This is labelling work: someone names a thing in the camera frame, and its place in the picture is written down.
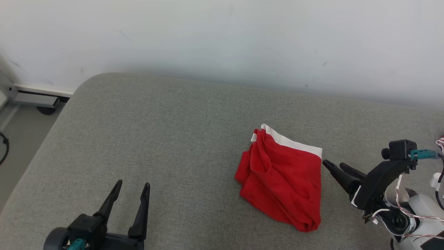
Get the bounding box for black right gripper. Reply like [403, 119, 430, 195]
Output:
[322, 159, 416, 211]

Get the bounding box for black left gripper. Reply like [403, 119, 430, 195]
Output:
[87, 180, 151, 250]

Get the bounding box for red shorts white stripe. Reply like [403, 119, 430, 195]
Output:
[234, 124, 323, 232]

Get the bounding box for thin white red wires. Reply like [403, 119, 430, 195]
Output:
[371, 174, 444, 240]

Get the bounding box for right camera cable teal plug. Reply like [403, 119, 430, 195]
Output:
[410, 149, 444, 210]

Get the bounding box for black floor cable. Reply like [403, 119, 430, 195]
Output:
[0, 133, 10, 165]

